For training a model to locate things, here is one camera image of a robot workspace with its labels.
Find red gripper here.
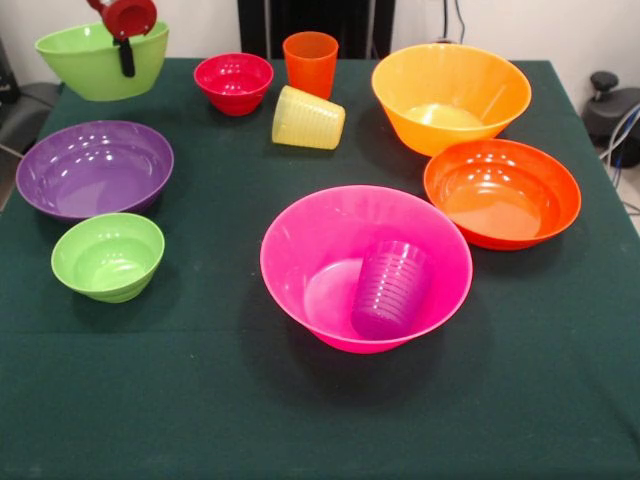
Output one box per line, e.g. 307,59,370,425
85,0,159,79

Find yellow cup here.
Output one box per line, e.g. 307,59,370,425
271,84,347,151

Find dark grey chair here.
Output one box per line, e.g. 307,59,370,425
0,34,66,156

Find pink bowl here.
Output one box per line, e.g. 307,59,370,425
259,184,474,355

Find black round equipment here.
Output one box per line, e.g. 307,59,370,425
582,71,640,147

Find purple bowl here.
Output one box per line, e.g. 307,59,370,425
15,119,175,224

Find orange cup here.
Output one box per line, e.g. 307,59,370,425
282,31,340,101

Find yellow bowl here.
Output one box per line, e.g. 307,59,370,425
370,43,533,158

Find large green bowl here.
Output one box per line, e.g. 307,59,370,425
33,19,170,103

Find red bowl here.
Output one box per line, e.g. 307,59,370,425
193,52,275,117

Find grey blue cable bundle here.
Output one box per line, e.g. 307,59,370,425
599,102,640,171

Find orange bowl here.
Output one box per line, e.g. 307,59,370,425
423,138,583,251

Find purple cup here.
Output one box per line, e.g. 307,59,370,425
349,239,437,341

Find thin black cable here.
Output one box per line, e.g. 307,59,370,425
439,0,467,45

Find dark green tablecloth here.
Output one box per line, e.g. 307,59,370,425
0,58,640,480

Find small green bowl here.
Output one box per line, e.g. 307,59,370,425
50,212,166,304

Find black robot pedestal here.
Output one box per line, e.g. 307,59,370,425
237,0,397,61

